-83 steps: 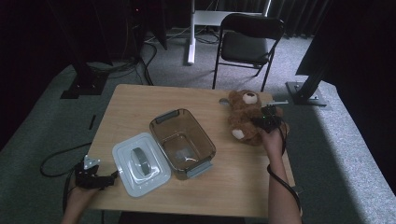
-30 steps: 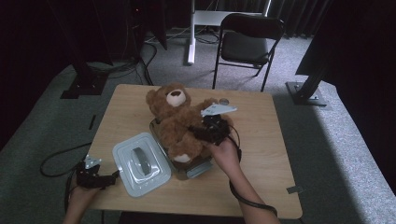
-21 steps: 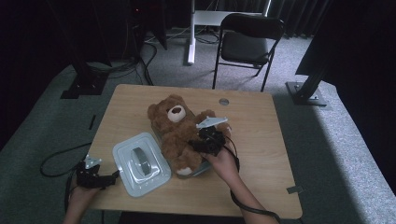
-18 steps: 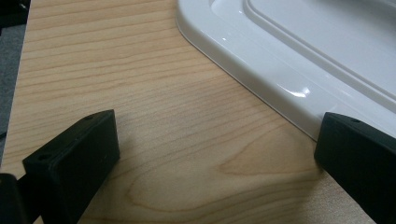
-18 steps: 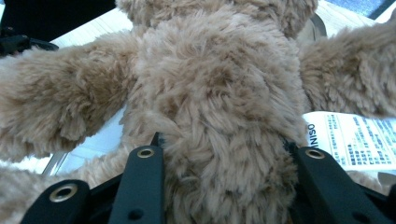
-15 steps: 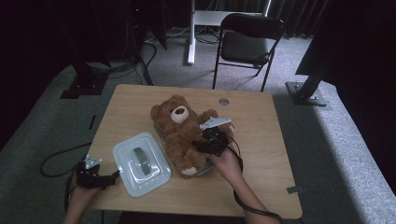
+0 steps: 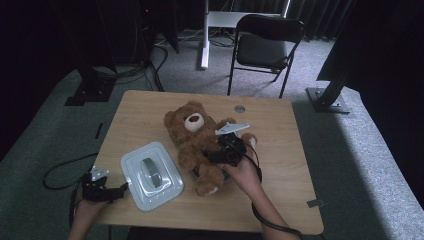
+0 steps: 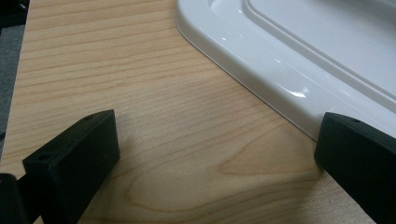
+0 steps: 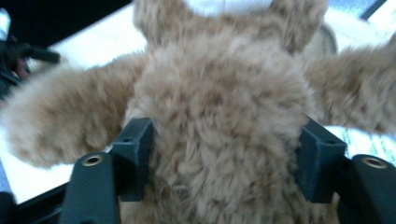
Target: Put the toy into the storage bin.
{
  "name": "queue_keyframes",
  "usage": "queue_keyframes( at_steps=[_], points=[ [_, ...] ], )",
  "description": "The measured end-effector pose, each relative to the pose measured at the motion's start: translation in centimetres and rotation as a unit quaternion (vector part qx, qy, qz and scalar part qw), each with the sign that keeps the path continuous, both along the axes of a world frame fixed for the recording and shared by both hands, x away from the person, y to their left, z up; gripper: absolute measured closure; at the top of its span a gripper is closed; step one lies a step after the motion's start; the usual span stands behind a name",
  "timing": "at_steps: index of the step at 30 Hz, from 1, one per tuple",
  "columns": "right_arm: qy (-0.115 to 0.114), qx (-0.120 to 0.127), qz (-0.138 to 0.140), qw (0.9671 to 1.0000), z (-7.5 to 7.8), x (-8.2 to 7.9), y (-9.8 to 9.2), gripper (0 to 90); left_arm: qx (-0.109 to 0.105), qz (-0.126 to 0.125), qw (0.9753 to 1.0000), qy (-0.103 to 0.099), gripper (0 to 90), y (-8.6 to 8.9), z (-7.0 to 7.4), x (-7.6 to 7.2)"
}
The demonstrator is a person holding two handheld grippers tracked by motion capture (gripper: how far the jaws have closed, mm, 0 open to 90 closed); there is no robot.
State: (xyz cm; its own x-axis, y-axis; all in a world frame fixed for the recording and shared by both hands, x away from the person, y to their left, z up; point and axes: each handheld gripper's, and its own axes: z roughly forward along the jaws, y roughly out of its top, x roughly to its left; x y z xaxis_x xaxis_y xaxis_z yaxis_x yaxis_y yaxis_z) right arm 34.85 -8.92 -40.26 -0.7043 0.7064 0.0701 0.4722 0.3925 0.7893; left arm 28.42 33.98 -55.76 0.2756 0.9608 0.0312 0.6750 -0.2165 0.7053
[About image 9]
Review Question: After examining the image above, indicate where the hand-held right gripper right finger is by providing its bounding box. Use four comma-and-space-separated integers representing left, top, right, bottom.
294, 114, 348, 205

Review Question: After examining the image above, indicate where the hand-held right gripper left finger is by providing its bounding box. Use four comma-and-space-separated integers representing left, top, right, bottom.
108, 117, 155, 203

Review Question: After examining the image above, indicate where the brown teddy bear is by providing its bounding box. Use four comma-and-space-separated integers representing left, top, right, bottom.
0, 0, 396, 224

